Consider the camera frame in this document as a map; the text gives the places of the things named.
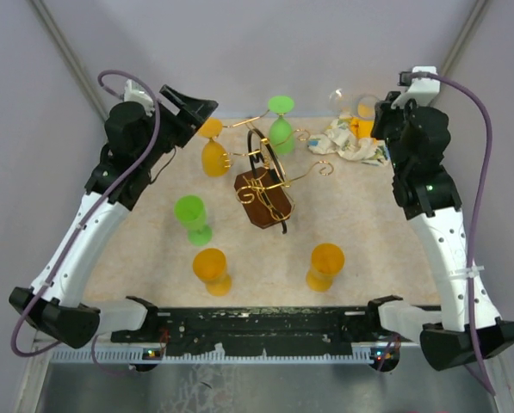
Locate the orange wine glass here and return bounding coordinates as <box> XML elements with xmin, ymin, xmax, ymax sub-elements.
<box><xmin>198</xmin><ymin>117</ymin><xmax>232</xmax><ymax>177</ymax></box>
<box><xmin>192</xmin><ymin>248</ymin><xmax>232</xmax><ymax>297</ymax></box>
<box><xmin>306</xmin><ymin>243</ymin><xmax>345</xmax><ymax>293</ymax></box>

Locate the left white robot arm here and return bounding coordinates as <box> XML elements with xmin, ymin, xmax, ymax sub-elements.
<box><xmin>9</xmin><ymin>85</ymin><xmax>218</xmax><ymax>348</ymax></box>

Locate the white slotted cable duct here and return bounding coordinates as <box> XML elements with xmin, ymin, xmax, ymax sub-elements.
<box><xmin>49</xmin><ymin>346</ymin><xmax>398</xmax><ymax>366</ymax></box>

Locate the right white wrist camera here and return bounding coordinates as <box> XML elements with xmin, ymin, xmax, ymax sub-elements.
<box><xmin>392</xmin><ymin>66</ymin><xmax>440</xmax><ymax>108</ymax></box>

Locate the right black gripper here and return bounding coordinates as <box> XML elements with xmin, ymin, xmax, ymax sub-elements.
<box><xmin>368</xmin><ymin>90</ymin><xmax>419</xmax><ymax>172</ymax></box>

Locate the crumpled floral yellow cloth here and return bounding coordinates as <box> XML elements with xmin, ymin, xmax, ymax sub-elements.
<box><xmin>307</xmin><ymin>113</ymin><xmax>390</xmax><ymax>166</ymax></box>

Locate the green wine glass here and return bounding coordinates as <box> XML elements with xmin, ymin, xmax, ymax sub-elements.
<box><xmin>268</xmin><ymin>96</ymin><xmax>294</xmax><ymax>155</ymax></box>
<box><xmin>174</xmin><ymin>194</ymin><xmax>213</xmax><ymax>246</ymax></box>

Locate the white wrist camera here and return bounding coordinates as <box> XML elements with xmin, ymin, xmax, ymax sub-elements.
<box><xmin>392</xmin><ymin>66</ymin><xmax>440</xmax><ymax>108</ymax></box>
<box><xmin>122</xmin><ymin>79</ymin><xmax>154</xmax><ymax>112</ymax></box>

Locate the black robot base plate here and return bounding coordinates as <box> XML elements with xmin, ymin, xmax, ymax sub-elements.
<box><xmin>109</xmin><ymin>305</ymin><xmax>418</xmax><ymax>357</ymax></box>

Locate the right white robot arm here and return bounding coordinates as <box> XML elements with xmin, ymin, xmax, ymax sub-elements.
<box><xmin>365</xmin><ymin>91</ymin><xmax>514</xmax><ymax>371</ymax></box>

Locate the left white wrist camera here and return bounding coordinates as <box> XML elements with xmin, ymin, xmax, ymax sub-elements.
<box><xmin>122</xmin><ymin>79</ymin><xmax>154</xmax><ymax>112</ymax></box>

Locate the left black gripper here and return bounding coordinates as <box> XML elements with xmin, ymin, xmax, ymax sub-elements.
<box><xmin>139</xmin><ymin>84</ymin><xmax>218</xmax><ymax>170</ymax></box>

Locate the gold wire wine glass rack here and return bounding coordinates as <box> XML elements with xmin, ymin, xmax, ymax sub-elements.
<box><xmin>224</xmin><ymin>114</ymin><xmax>334</xmax><ymax>235</ymax></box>

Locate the clear wine glass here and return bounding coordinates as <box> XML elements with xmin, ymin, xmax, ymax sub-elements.
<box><xmin>329</xmin><ymin>88</ymin><xmax>379</xmax><ymax>120</ymax></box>

